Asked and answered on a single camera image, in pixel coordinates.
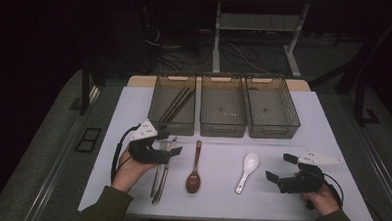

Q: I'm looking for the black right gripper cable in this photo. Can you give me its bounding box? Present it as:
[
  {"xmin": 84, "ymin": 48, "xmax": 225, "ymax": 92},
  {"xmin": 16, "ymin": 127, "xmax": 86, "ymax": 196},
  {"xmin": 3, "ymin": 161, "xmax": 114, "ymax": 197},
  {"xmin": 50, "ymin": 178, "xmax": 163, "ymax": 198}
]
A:
[{"xmin": 321, "ymin": 172, "xmax": 345, "ymax": 208}]

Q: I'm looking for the brown wooden spoon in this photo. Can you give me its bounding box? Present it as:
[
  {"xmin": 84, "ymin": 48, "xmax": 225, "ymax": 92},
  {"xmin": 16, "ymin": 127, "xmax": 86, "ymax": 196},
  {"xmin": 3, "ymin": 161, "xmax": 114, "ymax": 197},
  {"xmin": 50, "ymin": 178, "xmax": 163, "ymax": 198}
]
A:
[{"xmin": 184, "ymin": 139, "xmax": 204, "ymax": 195}]

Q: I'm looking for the smoky clear plastic bin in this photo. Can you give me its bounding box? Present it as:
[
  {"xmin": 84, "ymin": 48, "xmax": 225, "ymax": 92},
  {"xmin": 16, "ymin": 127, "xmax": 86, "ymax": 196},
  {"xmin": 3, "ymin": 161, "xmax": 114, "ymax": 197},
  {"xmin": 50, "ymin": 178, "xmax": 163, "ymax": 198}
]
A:
[
  {"xmin": 242, "ymin": 75, "xmax": 304, "ymax": 141},
  {"xmin": 146, "ymin": 71, "xmax": 199, "ymax": 137},
  {"xmin": 198, "ymin": 74, "xmax": 250, "ymax": 140}
]

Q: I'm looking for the brown wooden chopstick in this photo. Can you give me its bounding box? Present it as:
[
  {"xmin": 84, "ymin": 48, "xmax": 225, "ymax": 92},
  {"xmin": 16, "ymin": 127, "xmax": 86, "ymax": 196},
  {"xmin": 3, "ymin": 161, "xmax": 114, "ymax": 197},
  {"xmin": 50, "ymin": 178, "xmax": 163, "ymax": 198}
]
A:
[
  {"xmin": 160, "ymin": 86, "xmax": 190, "ymax": 124},
  {"xmin": 158, "ymin": 85, "xmax": 188, "ymax": 124}
]

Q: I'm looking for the white metal desk frame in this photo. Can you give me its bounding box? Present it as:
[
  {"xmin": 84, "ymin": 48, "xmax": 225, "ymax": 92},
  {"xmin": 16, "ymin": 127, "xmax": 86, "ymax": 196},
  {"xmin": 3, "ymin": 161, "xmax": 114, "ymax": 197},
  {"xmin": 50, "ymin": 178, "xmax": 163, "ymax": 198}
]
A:
[{"xmin": 211, "ymin": 0, "xmax": 312, "ymax": 79}]

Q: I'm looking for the white table mat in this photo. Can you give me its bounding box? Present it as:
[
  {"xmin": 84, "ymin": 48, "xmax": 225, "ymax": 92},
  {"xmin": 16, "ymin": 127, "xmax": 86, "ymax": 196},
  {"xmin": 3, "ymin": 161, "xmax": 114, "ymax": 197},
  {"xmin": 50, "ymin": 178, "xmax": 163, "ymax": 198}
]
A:
[{"xmin": 77, "ymin": 81, "xmax": 380, "ymax": 221}]

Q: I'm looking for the person's right hand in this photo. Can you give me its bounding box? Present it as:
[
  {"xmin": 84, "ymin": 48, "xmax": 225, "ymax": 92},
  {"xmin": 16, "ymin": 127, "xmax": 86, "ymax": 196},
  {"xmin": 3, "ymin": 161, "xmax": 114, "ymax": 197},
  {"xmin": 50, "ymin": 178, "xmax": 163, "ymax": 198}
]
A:
[{"xmin": 301, "ymin": 184, "xmax": 342, "ymax": 218}]

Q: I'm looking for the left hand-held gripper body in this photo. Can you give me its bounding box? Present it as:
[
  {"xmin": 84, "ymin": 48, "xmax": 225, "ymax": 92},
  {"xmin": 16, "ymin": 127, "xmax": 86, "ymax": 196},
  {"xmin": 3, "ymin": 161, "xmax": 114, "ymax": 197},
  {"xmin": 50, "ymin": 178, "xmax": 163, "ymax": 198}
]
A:
[{"xmin": 127, "ymin": 118, "xmax": 173, "ymax": 166}]

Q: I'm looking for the white ceramic spoon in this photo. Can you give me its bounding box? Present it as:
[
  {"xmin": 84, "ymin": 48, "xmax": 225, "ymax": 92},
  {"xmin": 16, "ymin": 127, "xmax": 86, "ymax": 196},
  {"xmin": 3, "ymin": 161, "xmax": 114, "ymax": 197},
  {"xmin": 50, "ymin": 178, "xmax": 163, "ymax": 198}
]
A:
[{"xmin": 234, "ymin": 151, "xmax": 260, "ymax": 196}]

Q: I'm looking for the metal fork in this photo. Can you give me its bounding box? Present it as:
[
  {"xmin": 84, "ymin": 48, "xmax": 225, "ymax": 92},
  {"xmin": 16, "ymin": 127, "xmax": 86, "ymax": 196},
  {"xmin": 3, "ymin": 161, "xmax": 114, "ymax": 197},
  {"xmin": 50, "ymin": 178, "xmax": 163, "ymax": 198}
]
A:
[{"xmin": 149, "ymin": 140, "xmax": 169, "ymax": 199}]

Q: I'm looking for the tangle of floor cables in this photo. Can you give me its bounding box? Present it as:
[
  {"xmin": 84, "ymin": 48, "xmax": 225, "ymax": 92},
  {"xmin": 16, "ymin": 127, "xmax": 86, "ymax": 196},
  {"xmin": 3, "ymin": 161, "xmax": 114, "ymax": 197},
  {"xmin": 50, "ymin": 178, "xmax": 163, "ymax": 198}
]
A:
[{"xmin": 142, "ymin": 21, "xmax": 272, "ymax": 77}]

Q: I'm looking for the black metal stand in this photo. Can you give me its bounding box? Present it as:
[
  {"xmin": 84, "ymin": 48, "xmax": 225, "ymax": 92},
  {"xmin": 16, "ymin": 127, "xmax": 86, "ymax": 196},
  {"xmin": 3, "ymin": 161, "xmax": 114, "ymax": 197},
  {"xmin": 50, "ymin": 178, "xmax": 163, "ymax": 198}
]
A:
[
  {"xmin": 333, "ymin": 6, "xmax": 392, "ymax": 128},
  {"xmin": 79, "ymin": 51, "xmax": 102, "ymax": 117}
]

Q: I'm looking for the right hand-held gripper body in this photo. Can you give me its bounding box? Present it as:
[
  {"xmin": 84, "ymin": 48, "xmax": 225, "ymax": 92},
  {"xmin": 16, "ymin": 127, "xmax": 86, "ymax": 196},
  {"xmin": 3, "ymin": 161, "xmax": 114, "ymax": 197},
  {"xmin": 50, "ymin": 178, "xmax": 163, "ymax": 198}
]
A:
[{"xmin": 274, "ymin": 147, "xmax": 345, "ymax": 197}]

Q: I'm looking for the person's left hand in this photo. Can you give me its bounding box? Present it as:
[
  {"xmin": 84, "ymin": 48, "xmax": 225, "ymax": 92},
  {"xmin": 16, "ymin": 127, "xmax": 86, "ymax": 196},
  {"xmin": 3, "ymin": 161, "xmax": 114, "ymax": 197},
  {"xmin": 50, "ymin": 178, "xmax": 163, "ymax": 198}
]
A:
[{"xmin": 110, "ymin": 146, "xmax": 158, "ymax": 196}]

